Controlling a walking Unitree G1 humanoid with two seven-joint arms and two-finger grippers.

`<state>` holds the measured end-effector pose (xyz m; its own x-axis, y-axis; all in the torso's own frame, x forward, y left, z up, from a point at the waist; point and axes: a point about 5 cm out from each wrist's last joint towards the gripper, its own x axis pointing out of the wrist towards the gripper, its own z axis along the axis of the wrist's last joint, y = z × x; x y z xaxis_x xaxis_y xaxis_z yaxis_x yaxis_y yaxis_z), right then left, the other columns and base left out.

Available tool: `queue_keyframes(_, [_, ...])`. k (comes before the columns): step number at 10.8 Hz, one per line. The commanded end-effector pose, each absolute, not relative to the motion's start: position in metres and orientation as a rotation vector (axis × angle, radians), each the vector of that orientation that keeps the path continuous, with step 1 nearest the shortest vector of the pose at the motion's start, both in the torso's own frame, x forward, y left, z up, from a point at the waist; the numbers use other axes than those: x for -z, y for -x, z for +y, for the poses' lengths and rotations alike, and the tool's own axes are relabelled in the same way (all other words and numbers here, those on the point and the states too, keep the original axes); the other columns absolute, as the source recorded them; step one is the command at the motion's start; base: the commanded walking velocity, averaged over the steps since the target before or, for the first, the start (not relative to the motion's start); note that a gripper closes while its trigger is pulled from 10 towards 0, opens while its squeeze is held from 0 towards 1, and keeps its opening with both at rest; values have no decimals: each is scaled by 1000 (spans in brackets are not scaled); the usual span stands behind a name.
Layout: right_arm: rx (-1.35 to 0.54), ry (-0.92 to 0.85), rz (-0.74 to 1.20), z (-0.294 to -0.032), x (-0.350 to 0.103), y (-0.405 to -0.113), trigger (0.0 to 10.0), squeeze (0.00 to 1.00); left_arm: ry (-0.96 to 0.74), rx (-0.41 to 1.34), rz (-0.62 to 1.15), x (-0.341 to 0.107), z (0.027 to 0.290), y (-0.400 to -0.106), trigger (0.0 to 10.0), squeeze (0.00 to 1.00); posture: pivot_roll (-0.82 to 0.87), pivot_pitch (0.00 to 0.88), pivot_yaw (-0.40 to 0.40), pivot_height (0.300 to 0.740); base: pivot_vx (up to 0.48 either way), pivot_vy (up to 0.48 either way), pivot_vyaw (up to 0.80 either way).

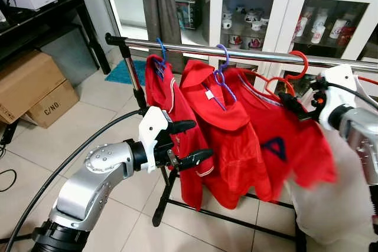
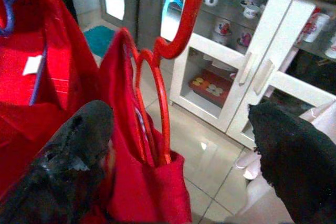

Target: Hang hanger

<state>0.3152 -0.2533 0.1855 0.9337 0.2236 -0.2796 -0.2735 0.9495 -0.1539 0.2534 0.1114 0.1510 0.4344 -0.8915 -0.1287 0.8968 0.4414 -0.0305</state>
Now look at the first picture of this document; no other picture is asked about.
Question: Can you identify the red wire hanger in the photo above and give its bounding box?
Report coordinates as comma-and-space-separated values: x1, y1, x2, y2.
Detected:
353, 74, 378, 86
263, 50, 309, 97

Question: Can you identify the purple plastic hanger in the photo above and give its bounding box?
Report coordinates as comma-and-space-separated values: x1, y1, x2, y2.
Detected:
213, 44, 238, 111

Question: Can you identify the blue plastic hanger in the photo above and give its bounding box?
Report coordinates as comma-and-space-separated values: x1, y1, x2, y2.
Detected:
154, 38, 170, 80

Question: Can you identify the red hooded shirt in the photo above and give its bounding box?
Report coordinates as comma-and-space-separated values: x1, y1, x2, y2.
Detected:
180, 60, 273, 208

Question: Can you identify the red shirt white trim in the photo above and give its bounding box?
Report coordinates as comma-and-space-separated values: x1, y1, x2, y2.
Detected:
145, 55, 214, 210

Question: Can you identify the red shirt dark triangle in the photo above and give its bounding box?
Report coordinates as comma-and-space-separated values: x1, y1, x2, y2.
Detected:
227, 67, 337, 204

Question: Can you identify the white red bowl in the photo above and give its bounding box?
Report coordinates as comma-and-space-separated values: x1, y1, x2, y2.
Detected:
227, 35, 245, 49
248, 37, 265, 50

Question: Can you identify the white red tall cup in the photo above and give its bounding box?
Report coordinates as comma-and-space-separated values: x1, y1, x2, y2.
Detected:
330, 18, 350, 40
295, 15, 309, 38
311, 23, 327, 44

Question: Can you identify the steel clothes rack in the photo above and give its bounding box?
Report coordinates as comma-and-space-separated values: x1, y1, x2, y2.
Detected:
105, 32, 378, 252

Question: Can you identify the blue floor mat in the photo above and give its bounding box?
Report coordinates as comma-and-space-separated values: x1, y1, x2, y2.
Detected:
105, 59, 148, 86

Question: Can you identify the dark printed carton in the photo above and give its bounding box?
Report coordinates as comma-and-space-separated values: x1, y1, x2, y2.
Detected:
176, 0, 205, 31

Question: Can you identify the small printed cardboard box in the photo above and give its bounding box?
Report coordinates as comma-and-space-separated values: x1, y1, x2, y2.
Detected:
27, 80, 80, 129

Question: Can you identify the grey curtain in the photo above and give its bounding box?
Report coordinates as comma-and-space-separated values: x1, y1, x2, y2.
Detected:
142, 0, 185, 61

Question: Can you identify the large brown cardboard box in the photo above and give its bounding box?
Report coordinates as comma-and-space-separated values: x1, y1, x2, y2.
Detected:
0, 50, 67, 125

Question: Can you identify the black desk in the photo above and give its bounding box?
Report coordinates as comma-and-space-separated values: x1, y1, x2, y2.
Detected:
0, 0, 112, 76

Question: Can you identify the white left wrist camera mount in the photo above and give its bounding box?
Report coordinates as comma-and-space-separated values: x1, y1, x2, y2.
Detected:
138, 106, 177, 173

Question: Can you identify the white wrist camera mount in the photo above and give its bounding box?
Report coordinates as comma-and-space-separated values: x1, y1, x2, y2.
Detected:
317, 64, 357, 127
138, 106, 177, 173

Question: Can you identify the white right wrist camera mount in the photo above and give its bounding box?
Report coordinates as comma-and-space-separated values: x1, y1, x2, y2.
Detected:
317, 64, 357, 127

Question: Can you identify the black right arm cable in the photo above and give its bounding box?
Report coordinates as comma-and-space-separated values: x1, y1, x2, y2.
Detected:
322, 82, 378, 110

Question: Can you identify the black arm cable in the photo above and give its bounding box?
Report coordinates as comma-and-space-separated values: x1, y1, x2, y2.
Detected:
322, 82, 378, 110
5, 109, 145, 252

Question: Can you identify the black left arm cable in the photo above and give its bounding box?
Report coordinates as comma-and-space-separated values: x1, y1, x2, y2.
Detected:
5, 109, 145, 252

